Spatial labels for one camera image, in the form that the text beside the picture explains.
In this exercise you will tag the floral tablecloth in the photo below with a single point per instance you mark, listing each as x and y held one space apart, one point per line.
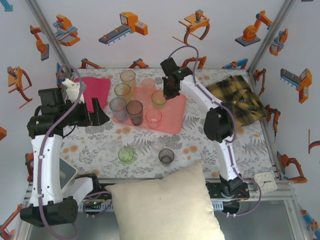
195 160

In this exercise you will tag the aluminium table frame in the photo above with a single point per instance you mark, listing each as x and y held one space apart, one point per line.
282 193

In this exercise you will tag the tall yellow-green glass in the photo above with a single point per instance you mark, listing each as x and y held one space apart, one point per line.
122 93

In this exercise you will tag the white square clock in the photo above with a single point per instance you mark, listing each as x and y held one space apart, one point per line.
263 182

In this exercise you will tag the cream pillow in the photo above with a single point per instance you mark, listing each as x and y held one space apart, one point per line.
162 205

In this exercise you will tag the tall orange glass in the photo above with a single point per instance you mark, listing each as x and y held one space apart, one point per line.
128 80

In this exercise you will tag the pink plastic tray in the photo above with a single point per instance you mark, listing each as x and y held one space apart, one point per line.
172 117

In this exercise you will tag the tall dark purple glass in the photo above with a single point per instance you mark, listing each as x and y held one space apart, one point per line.
135 115

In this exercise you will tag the small grey glass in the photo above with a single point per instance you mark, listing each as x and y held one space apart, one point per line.
166 157

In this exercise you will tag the tall clear glass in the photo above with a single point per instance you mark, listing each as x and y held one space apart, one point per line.
141 93

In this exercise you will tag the magenta folded cloth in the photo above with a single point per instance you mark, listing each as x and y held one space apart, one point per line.
97 85

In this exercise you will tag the tall pink glass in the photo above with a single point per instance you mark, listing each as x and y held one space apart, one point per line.
149 85

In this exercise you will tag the small pink textured glass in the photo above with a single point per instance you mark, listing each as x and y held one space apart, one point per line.
153 120

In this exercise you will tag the white tissue box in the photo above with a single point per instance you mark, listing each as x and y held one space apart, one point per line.
68 172

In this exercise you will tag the aluminium cage post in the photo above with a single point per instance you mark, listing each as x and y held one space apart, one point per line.
49 32
273 32

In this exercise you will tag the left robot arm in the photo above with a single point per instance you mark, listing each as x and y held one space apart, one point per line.
47 170

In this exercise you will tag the yellow plaid shirt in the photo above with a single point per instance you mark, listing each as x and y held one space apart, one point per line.
247 100

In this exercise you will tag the small green glass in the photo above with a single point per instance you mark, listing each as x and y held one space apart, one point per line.
157 102
126 155

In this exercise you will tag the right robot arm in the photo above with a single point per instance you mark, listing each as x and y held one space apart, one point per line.
200 92

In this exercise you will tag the purple tinted cup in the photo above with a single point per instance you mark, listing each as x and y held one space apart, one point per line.
117 110

